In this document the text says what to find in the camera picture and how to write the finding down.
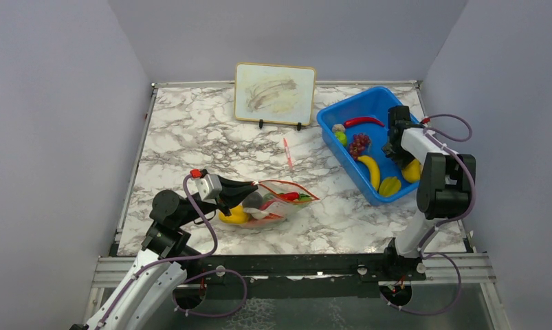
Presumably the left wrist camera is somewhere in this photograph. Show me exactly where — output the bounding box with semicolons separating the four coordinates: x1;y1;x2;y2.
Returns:
194;174;223;200

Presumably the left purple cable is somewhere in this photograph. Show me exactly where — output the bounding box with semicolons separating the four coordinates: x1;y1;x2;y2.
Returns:
93;169;248;330

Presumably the white garlic bulb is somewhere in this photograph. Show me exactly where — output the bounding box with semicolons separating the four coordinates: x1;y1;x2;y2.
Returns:
331;124;346;133

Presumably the green starfruit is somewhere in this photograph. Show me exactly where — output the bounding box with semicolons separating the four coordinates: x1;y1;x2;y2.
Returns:
378;177;401;197

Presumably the green cabbage ball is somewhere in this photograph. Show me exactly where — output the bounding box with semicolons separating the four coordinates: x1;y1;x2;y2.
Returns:
334;131;348;147

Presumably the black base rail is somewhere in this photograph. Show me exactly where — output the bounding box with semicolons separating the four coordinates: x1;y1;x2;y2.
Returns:
173;253;426;300

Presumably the purple grape bunch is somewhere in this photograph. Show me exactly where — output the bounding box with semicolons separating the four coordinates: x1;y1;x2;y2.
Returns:
348;133;371;160

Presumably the blue plastic bin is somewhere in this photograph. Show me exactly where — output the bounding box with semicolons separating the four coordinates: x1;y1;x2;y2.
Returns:
316;87;419;206

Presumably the yellow-framed whiteboard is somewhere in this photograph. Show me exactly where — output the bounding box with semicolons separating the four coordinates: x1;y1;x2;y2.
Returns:
233;62;317;127

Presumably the yellow banana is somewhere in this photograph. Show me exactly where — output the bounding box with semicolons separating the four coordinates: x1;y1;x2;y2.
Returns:
357;155;381;191

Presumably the yellow bell pepper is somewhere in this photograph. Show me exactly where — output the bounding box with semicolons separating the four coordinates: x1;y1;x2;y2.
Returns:
219;205;250;225

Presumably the dark purple mushroom cap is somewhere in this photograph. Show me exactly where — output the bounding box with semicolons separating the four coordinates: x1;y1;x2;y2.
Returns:
241;191;264;210

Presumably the red chili pepper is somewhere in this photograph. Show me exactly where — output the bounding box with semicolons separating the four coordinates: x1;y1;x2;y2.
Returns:
343;116;385;128
259;192;300;217

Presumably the clear orange-zip plastic bag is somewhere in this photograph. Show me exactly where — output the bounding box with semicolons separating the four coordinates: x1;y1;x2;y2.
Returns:
219;180;319;228

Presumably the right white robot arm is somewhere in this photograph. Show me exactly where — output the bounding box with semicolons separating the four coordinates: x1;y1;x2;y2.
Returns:
380;106;476;280

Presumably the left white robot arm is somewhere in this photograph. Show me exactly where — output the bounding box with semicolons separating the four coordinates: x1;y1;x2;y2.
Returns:
71;170;259;329

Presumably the orange carrot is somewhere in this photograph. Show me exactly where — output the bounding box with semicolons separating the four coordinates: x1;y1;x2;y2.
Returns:
250;214;286;228

